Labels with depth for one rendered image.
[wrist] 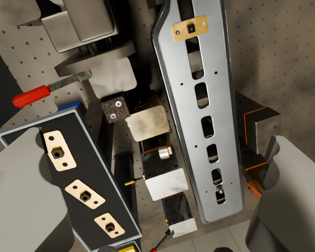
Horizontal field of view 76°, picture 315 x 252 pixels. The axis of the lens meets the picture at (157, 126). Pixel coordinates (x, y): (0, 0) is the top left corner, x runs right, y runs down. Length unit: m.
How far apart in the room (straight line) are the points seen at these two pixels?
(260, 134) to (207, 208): 0.34
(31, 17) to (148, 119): 0.28
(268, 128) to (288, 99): 0.48
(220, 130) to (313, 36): 0.64
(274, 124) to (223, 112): 0.16
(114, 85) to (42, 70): 0.47
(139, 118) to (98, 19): 0.23
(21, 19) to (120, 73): 0.18
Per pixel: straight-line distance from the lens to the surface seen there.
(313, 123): 1.33
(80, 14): 0.32
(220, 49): 0.56
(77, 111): 0.37
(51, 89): 0.41
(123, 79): 0.43
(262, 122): 0.66
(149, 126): 0.47
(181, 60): 0.53
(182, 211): 0.77
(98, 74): 0.43
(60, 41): 0.35
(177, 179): 0.54
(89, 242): 0.60
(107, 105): 0.43
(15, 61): 0.89
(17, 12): 0.45
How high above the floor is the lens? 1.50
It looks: 62 degrees down
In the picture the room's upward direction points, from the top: 160 degrees clockwise
